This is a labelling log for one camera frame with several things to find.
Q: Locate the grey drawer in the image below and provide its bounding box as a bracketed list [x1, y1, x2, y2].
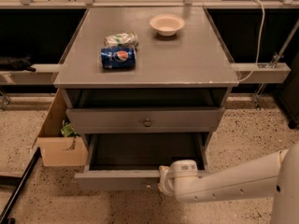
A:
[75, 133, 207, 191]
[66, 107, 224, 134]

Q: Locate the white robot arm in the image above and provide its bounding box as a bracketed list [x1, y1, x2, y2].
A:
[158, 143, 299, 224]

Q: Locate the grey top drawer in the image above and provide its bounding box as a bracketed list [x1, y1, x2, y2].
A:
[66, 107, 224, 134]

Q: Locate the grey drawer cabinet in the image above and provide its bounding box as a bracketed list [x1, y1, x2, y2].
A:
[53, 6, 240, 173]

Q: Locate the green packet in box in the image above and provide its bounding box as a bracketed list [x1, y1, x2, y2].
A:
[61, 123, 77, 137]

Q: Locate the cardboard box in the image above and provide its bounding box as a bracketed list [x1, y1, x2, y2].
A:
[36, 91, 88, 167]

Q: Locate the blue pepsi can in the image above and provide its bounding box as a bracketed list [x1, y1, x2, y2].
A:
[101, 47, 135, 69]

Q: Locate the crushed green white can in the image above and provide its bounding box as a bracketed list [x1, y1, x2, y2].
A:
[104, 32, 138, 48]

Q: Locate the white bowl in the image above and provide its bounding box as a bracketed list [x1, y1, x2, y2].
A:
[149, 14, 185, 36]

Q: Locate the black floor bar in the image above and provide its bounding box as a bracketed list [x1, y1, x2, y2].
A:
[0, 148, 41, 224]

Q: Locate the black object on ledge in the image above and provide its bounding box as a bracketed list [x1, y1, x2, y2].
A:
[0, 57, 36, 72]

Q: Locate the white cable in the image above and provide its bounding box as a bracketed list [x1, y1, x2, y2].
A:
[238, 0, 266, 83]

